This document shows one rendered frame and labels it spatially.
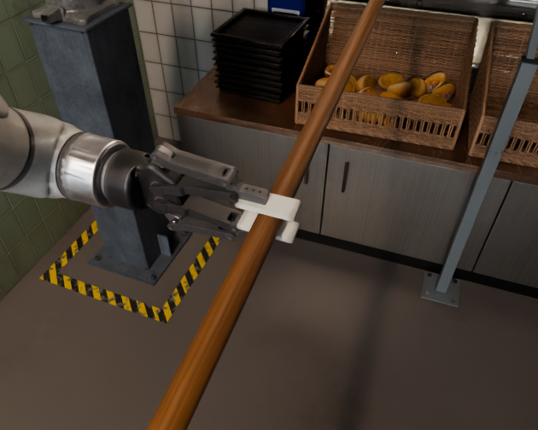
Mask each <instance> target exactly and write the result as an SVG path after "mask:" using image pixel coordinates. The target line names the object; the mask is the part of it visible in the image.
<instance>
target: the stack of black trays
mask: <svg viewBox="0 0 538 430"><path fill-rule="evenodd" d="M309 21H310V18H308V17H302V16H297V15H287V14H280V13H275V12H269V11H263V10H258V9H247V8H243V9H241V10H240V11H239V12H237V13H236V14H235V15H233V16H232V17H231V18H230V19H229V20H227V21H226V22H225V23H224V24H222V25H221V26H219V27H218V28H217V29H216V30H214V31H213V32H211V33H210V34H211V37H214V38H213V39H211V41H215V44H214V45H212V46H213V47H216V50H215V51H213V53H215V54H217V55H216V56H215V57H214V58H212V60H216V62H215V63H214V65H215V66H217V69H216V70H215V71H217V72H218V73H217V74H216V75H215V76H214V77H217V78H218V79H216V80H215V81H214V82H215V83H218V85H217V86H216V88H219V91H223V92H226V93H231V94H234V95H239V96H245V97H249V98H253V99H257V100H261V101H265V102H272V103H276V104H279V103H280V102H281V101H282V100H283V99H284V98H285V97H286V96H287V95H288V93H289V92H290V91H291V90H292V89H293V87H294V86H295V85H296V83H297V82H298V80H299V77H300V76H301V72H302V70H303V67H304V66H305V63H306V62H305V61H307V59H306V58H307V56H308V55H309V54H304V52H305V51H306V50H307V47H306V46H307V44H308V43H309V42H306V41H305V40H306V39H307V38H308V37H309V36H307V34H308V33H309V32H310V31H308V30H306V28H307V27H308V26H309V25H308V24H307V23H308V22H309Z"/></svg>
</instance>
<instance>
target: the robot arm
mask: <svg viewBox="0 0 538 430"><path fill-rule="evenodd" d="M45 2H46V4H45V5H44V6H42V7H40V8H38V9H34V10H33V11H32V15H33V17H34V18H41V19H42V21H43V22H44V23H46V24H50V23H54V22H57V21H64V22H69V23H73V24H76V25H79V26H85V25H88V24H89V23H90V22H91V21H92V20H94V19H95V18H97V17H99V16H101V15H103V14H105V13H107V12H108V11H109V10H111V9H114V8H117V7H119V6H121V2H120V0H45ZM222 174H225V175H224V176H222ZM237 174H238V169H237V168H236V167H234V166H229V165H227V164H224V163H220V162H218V161H215V160H210V159H207V158H204V157H201V156H199V155H196V154H191V153H188V152H185V151H183V150H179V149H177V148H175V147H174V146H173V145H171V144H169V143H168V142H165V141H162V142H161V143H160V144H159V145H158V146H157V148H156V149H155V150H154V151H153V153H152V154H149V153H146V152H142V151H138V150H135V149H131V148H130V147H129V146H128V145H127V144H126V143H124V142H122V141H120V140H116V139H113V138H109V137H102V136H98V135H97V134H94V133H90V132H85V131H82V130H80V129H78V128H77V127H76V126H74V125H71V124H69V123H66V122H63V121H60V120H59V119H56V118H54V117H51V116H49V115H45V114H41V113H35V112H31V111H26V110H21V109H18V108H14V107H8V105H7V103H6V101H5V100H4V99H3V98H2V96H1V95H0V191H3V192H9V193H14V194H19V195H27V196H31V197H36V198H46V197H47V198H52V199H58V198H67V199H70V200H74V201H77V202H84V203H86V204H90V205H93V206H99V207H101V208H111V207H113V206H119V207H122V208H125V209H129V210H132V211H140V210H143V209H146V208H150V209H152V210H154V211H156V212H158V213H160V214H165V216H166V217H167V219H168V220H169V224H168V225H167V227H168V228H169V229H170V230H171V231H176V230H185V231H189V232H193V233H197V234H202V235H209V236H213V237H217V238H221V239H226V240H229V241H234V240H235V239H236V237H237V234H238V233H239V232H240V231H243V232H246V233H248V232H249V231H250V229H251V227H252V225H253V223H254V221H255V219H256V217H257V215H258V213H261V214H265V215H268V216H271V217H275V218H281V219H283V220H284V221H283V223H282V225H281V227H280V229H279V231H278V234H277V236H276V238H275V239H276V240H280V241H285V242H288V243H293V241H294V239H295V236H296V233H297V231H298V229H299V227H300V224H299V223H297V222H295V221H294V220H295V216H296V214H297V212H298V210H299V208H300V206H301V201H300V200H297V199H292V198H289V197H285V196H282V195H275V194H272V193H269V191H268V190H267V189H263V188H259V187H255V186H252V185H248V184H245V183H244V182H243V181H242V180H240V179H239V177H238V175H237ZM199 196H203V197H209V198H215V199H221V200H228V201H229V202H230V204H231V206H232V205H234V203H235V201H236V200H237V201H236V203H235V206H236V207H237V208H241V209H244V210H243V212H239V211H237V210H234V209H231V208H229V207H227V206H222V205H220V204H218V203H215V202H213V201H210V200H207V199H204V198H202V197H199ZM233 219H234V220H233Z"/></svg>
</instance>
